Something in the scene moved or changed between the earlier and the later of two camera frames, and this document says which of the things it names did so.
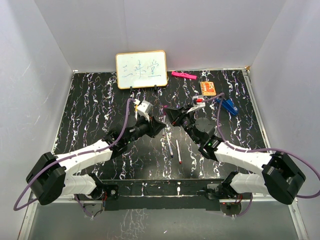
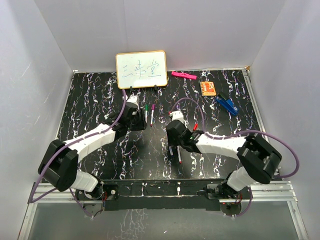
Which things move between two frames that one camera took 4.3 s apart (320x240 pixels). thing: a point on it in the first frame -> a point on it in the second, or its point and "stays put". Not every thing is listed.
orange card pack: x=208 y=88 stays put
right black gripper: x=178 y=115 -> x=172 y=143
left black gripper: x=153 y=126 -> x=142 y=124
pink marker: x=183 y=75 stays put
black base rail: x=139 y=195 stays put
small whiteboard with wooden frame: x=140 y=69 stays put
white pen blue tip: x=169 y=145 stays put
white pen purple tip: x=164 y=114 -> x=153 y=109
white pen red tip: x=178 y=152 stays put
